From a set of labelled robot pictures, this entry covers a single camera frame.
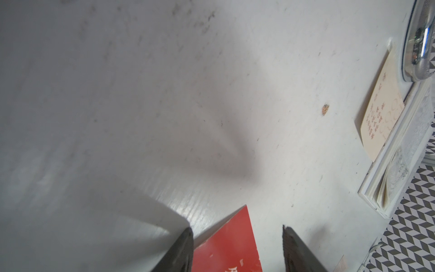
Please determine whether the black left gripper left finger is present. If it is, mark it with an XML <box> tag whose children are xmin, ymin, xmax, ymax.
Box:
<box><xmin>151</xmin><ymin>227</ymin><xmax>194</xmax><ymax>272</ymax></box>

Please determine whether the chrome wire cup stand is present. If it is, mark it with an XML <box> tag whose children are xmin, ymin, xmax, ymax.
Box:
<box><xmin>402</xmin><ymin>0</ymin><xmax>435</xmax><ymax>82</ymax></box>

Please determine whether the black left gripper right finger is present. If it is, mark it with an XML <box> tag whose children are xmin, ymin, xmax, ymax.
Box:
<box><xmin>283</xmin><ymin>226</ymin><xmax>327</xmax><ymax>272</ymax></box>

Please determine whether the beige calendar card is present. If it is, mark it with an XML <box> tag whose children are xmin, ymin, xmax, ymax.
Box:
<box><xmin>360</xmin><ymin>53</ymin><xmax>404</xmax><ymax>162</ymax></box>

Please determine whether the pale pink card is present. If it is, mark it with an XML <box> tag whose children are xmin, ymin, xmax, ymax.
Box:
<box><xmin>333</xmin><ymin>255</ymin><xmax>348</xmax><ymax>272</ymax></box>

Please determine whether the red square card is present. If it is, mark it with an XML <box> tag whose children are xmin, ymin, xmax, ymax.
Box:
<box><xmin>191</xmin><ymin>205</ymin><xmax>262</xmax><ymax>272</ymax></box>

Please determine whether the white photo album bicycle cover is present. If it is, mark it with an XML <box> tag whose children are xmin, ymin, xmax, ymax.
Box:
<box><xmin>358</xmin><ymin>77</ymin><xmax>434</xmax><ymax>219</ymax></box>

